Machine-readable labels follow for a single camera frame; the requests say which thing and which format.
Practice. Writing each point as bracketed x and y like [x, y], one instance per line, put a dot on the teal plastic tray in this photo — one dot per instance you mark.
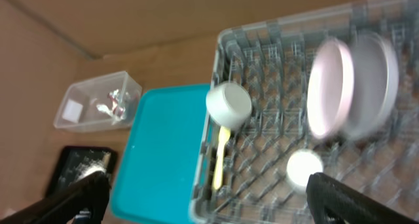
[156, 174]

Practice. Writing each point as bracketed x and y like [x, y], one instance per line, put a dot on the yellow plastic spoon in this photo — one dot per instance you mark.
[223, 138]

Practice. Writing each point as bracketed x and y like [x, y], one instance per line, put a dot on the pink rimmed white plate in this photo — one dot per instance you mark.
[330, 89]

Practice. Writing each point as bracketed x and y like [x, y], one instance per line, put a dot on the grey plate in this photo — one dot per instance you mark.
[376, 75]

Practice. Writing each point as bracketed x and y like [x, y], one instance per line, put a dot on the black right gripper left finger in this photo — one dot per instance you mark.
[90, 194]

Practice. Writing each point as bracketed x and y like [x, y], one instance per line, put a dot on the white rice pile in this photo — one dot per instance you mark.
[97, 165]

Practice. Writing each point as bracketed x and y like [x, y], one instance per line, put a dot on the black bin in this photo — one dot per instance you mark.
[68, 165]

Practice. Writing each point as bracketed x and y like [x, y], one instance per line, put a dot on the white paper cup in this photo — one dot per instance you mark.
[300, 166]

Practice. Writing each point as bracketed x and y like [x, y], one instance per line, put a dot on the clear plastic bin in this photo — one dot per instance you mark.
[77, 111]

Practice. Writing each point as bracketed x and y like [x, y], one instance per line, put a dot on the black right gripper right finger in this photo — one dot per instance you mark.
[331, 201]

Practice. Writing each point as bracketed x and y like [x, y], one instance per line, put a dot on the grey dishwasher rack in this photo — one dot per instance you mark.
[272, 60]

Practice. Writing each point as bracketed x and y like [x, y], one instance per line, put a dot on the grey bowl with rice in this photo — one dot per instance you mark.
[229, 105]

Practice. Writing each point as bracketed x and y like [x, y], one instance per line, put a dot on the red foil wrapper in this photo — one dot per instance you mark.
[119, 101]

